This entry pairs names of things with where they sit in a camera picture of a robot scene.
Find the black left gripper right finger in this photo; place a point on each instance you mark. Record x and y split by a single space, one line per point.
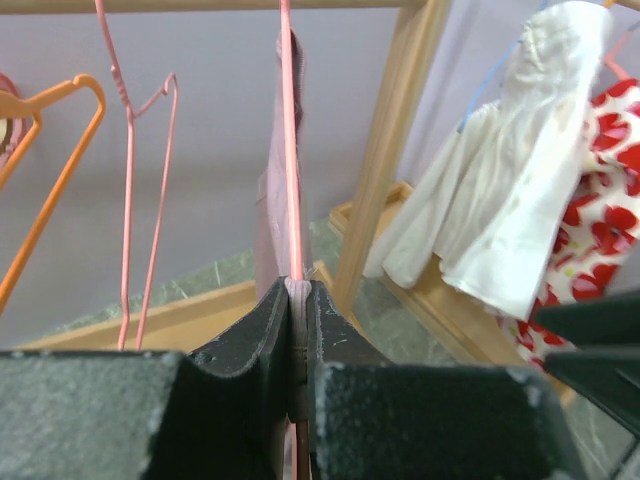
374 419

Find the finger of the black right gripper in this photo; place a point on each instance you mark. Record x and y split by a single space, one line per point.
607 376
608 321

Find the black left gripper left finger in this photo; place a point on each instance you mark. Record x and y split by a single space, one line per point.
217 413

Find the mauve pink top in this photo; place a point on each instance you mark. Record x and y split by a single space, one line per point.
271 243

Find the orange hanger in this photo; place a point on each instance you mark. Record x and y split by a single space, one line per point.
32 108

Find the pink plastic hanger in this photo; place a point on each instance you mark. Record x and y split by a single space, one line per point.
13 130

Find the red floral white dress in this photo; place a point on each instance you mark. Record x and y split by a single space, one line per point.
587 242

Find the wooden clothes rack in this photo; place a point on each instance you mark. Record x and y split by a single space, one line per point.
186 324
460 324

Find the white garment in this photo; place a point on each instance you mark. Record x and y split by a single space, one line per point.
490 203

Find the blue wire hanger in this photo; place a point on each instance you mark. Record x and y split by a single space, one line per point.
494 70

